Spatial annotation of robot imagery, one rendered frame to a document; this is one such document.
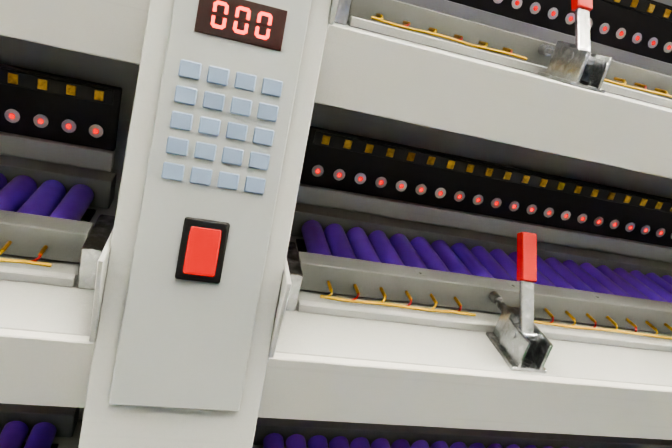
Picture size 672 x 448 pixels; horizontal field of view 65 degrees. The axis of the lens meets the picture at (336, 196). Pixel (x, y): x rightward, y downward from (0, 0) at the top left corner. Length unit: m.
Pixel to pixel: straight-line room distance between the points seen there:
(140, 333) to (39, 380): 0.06
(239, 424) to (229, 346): 0.05
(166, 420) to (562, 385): 0.26
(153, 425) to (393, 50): 0.25
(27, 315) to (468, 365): 0.27
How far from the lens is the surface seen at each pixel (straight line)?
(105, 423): 0.34
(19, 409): 0.52
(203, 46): 0.30
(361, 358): 0.34
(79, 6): 0.32
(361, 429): 0.54
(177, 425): 0.34
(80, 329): 0.33
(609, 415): 0.45
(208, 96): 0.29
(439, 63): 0.33
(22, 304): 0.35
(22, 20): 0.32
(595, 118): 0.39
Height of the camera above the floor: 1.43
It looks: 3 degrees down
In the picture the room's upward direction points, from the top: 10 degrees clockwise
